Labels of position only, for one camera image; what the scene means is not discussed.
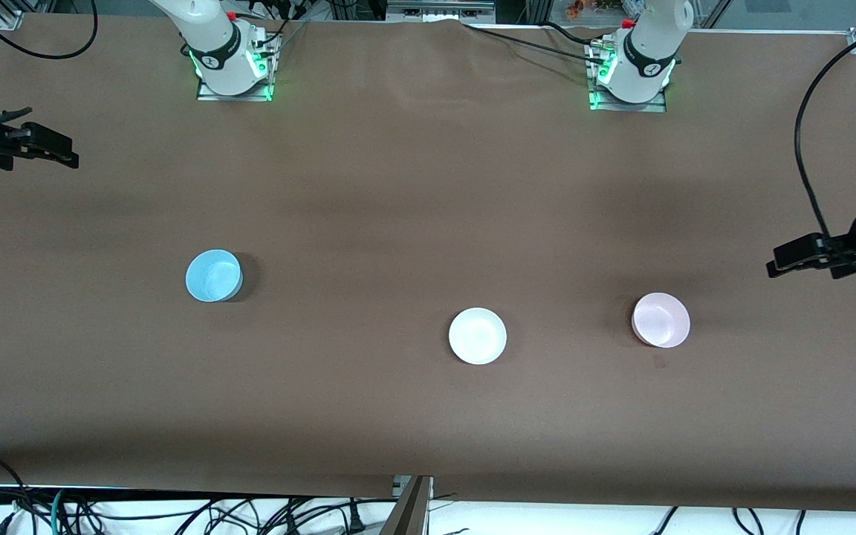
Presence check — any pink bowl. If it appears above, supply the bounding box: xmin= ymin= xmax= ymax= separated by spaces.
xmin=631 ymin=292 xmax=691 ymax=348

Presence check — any blue bowl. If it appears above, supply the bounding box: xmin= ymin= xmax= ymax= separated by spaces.
xmin=185 ymin=249 xmax=244 ymax=303

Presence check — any white bowl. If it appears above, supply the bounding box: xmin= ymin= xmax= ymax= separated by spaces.
xmin=448 ymin=307 xmax=508 ymax=366

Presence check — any brown table cover sheet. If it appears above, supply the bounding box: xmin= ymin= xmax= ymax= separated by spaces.
xmin=0 ymin=13 xmax=856 ymax=513

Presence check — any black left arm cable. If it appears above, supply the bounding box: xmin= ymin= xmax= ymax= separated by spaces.
xmin=794 ymin=37 xmax=856 ymax=240

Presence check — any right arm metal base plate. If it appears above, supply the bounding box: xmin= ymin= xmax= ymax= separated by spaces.
xmin=196 ymin=30 xmax=282 ymax=103

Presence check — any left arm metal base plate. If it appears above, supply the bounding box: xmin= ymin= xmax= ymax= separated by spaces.
xmin=584 ymin=41 xmax=675 ymax=114

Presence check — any black base power cable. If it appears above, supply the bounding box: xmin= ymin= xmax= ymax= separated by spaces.
xmin=461 ymin=22 xmax=607 ymax=64

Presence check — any teal cable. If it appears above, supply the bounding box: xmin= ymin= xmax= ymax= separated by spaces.
xmin=49 ymin=489 xmax=91 ymax=535

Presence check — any metal frame rail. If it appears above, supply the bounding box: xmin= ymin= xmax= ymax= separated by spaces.
xmin=387 ymin=0 xmax=496 ymax=23

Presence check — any aluminium frame post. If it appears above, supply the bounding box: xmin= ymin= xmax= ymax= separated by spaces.
xmin=380 ymin=476 xmax=434 ymax=535

